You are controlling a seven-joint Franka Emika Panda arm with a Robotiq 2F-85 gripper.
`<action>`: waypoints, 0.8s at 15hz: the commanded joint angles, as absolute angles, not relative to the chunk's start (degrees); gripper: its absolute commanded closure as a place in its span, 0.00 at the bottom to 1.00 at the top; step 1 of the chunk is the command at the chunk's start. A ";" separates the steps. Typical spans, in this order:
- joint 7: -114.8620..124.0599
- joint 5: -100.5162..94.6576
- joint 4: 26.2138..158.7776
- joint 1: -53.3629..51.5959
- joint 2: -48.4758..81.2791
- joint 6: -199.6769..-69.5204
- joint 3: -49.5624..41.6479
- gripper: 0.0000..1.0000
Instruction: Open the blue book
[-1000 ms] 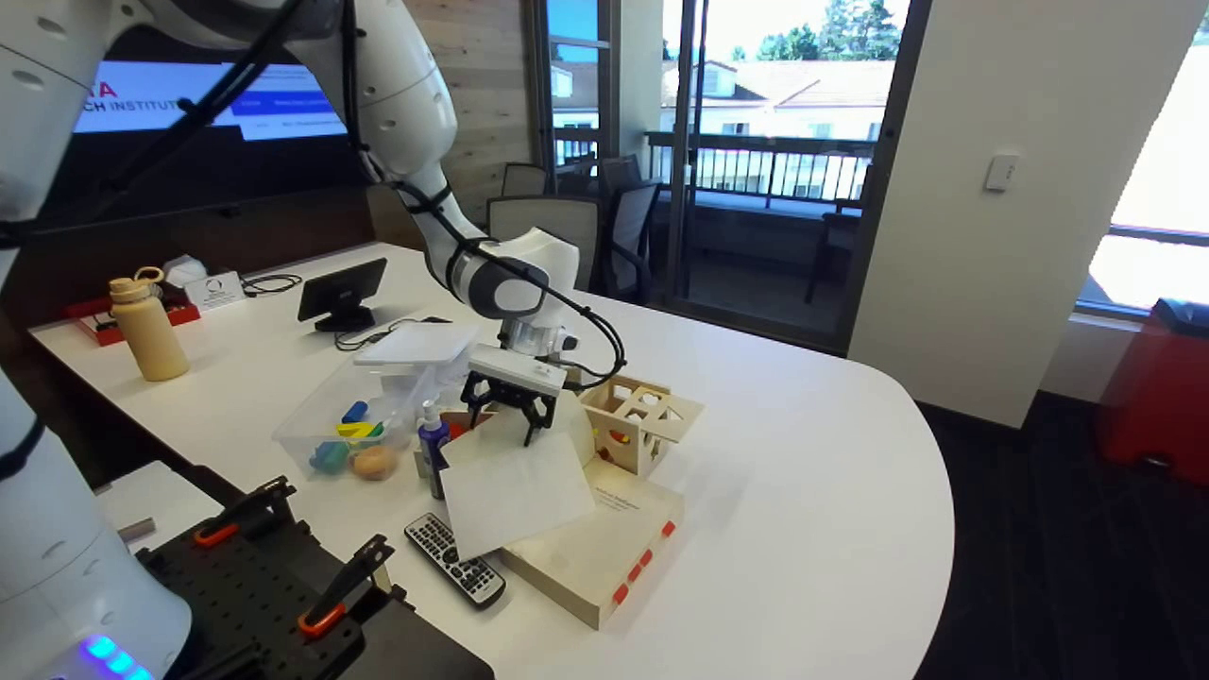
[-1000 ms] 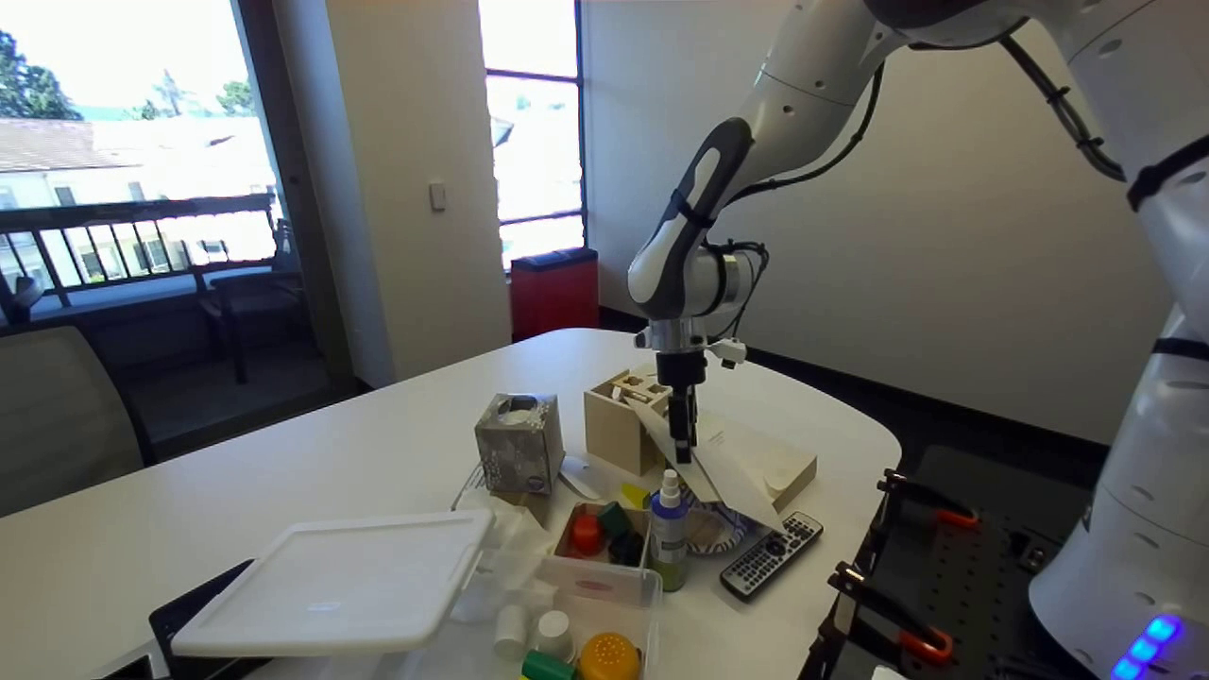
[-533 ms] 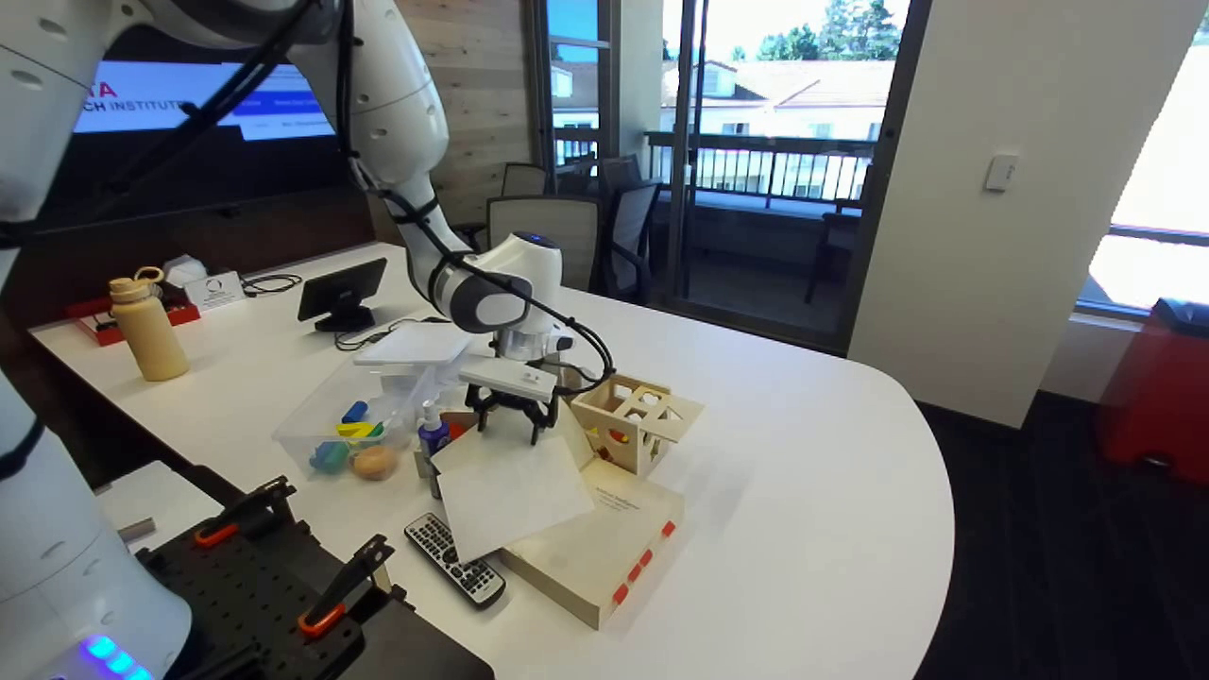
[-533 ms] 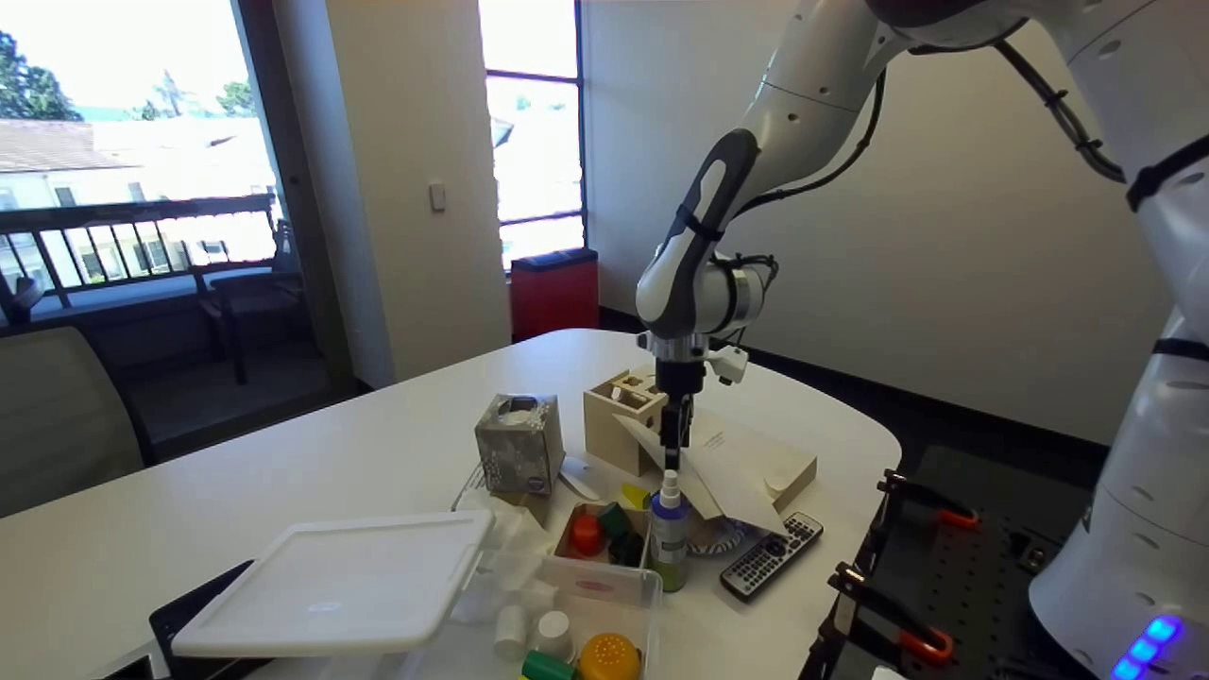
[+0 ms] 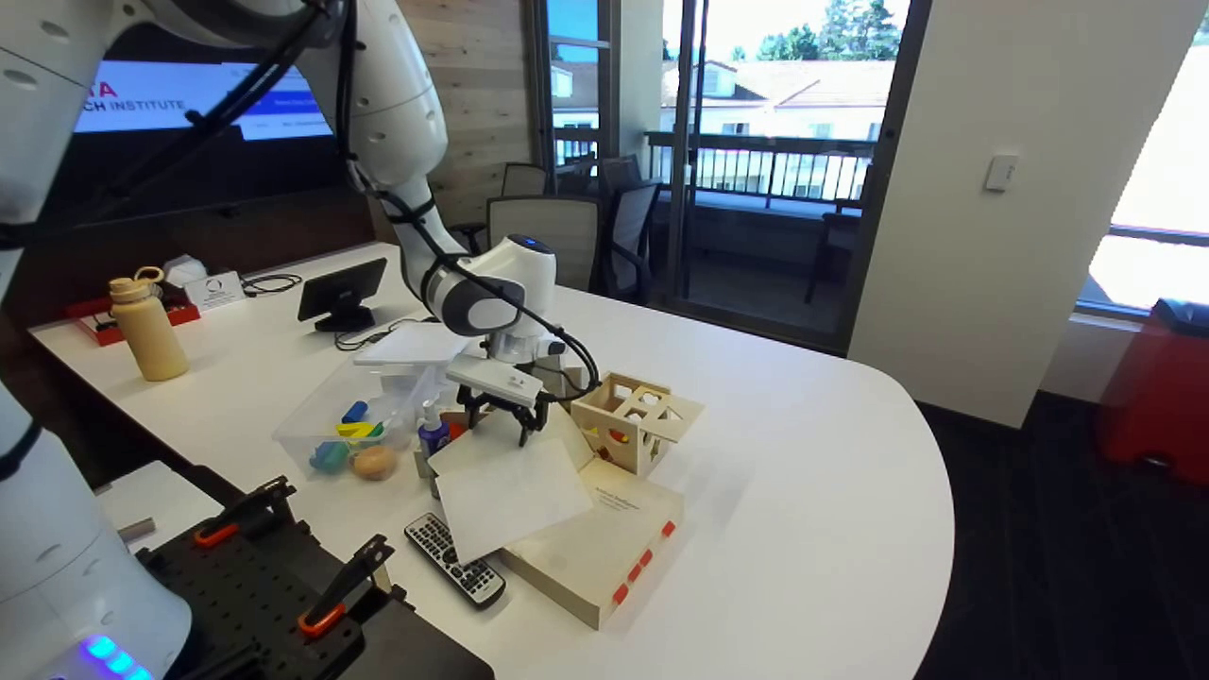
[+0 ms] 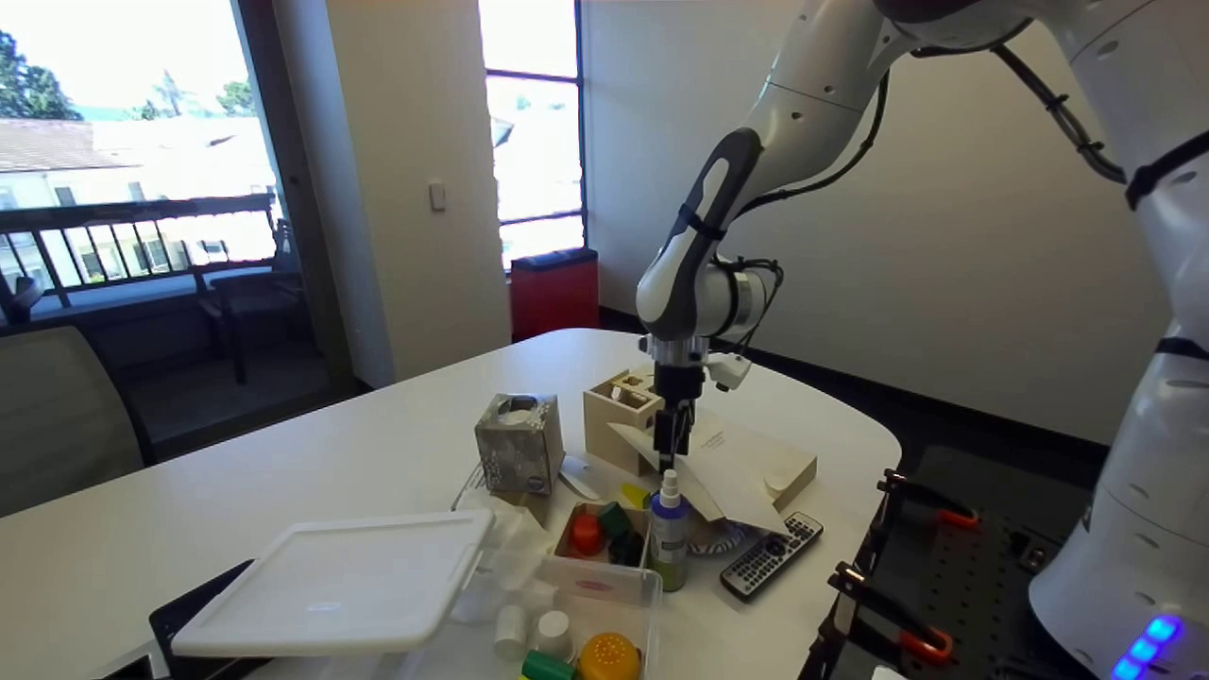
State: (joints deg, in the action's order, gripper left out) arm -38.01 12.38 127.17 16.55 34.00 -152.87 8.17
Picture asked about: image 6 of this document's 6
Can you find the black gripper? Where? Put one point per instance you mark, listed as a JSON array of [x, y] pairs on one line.
[[677, 382]]

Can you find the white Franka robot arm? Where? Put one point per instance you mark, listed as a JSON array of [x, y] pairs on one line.
[[807, 87]]

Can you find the wooden shape sorter box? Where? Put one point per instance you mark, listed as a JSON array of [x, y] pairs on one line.
[[616, 422]]

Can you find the blue bottle white cap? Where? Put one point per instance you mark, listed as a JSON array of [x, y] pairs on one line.
[[665, 530]]

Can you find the red round block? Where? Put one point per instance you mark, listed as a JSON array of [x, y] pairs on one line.
[[587, 530]]

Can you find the black remote control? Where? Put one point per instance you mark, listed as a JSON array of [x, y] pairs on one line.
[[771, 558]]

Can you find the grey cardboard tissue box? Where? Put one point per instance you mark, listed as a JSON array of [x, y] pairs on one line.
[[514, 447]]

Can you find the clear plastic bin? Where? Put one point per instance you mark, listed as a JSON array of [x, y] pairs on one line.
[[630, 609]]

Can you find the red storage bin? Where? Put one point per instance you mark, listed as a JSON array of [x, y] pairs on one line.
[[551, 297]]

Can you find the orange toy fruit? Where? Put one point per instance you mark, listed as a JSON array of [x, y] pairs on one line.
[[609, 658]]

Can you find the green toy cylinder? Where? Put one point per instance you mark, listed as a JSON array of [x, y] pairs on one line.
[[546, 666]]

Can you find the black orange bar clamp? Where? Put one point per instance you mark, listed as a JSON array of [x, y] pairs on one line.
[[892, 616], [931, 495]]

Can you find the black perforated mounting board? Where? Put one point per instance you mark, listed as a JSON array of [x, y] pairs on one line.
[[994, 568]]

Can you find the dark outdoor chair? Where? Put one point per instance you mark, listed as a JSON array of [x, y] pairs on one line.
[[249, 297]]

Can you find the black flat tablet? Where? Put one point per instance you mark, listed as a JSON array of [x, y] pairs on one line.
[[189, 606]]

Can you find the dark balcony railing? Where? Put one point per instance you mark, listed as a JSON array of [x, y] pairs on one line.
[[126, 212]]

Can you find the grey office chair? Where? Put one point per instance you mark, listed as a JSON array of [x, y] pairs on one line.
[[57, 422]]

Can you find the white wall light switch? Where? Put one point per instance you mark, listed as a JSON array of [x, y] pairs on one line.
[[437, 197]]

